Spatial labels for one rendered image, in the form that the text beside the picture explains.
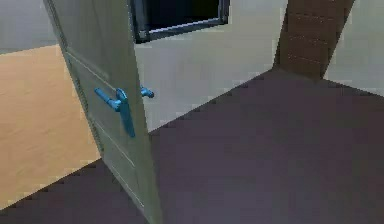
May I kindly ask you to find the dark framed window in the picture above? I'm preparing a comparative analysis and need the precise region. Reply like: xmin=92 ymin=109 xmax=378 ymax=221
xmin=130 ymin=0 xmax=231 ymax=44

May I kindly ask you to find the pale green room door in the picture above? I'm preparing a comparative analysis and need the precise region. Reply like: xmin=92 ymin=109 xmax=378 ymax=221
xmin=43 ymin=0 xmax=164 ymax=224

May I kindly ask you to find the brown brick pillar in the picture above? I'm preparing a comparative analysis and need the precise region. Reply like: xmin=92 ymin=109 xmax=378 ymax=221
xmin=273 ymin=0 xmax=356 ymax=81

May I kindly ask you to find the blue door handle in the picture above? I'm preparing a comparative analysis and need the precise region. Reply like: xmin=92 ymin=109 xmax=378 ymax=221
xmin=139 ymin=86 xmax=155 ymax=99
xmin=93 ymin=87 xmax=137 ymax=138

